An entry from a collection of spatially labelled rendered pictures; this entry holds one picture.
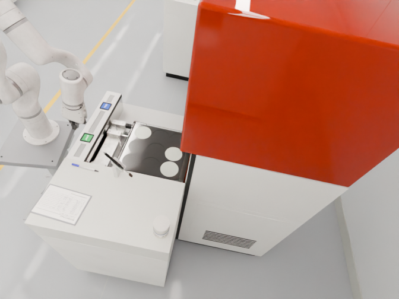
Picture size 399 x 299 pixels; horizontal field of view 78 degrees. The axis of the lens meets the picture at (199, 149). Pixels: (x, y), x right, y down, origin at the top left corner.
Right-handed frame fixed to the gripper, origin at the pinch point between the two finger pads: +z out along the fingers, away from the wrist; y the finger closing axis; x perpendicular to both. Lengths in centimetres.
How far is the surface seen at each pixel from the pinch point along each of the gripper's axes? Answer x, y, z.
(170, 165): -3, -51, 11
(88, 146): 0.0, -6.2, 14.6
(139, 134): -19.6, -28.7, 16.0
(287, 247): -4, -174, 77
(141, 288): 48, -64, 101
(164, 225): 37, -54, -6
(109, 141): -11.6, -13.6, 21.2
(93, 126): -14.0, -3.2, 15.6
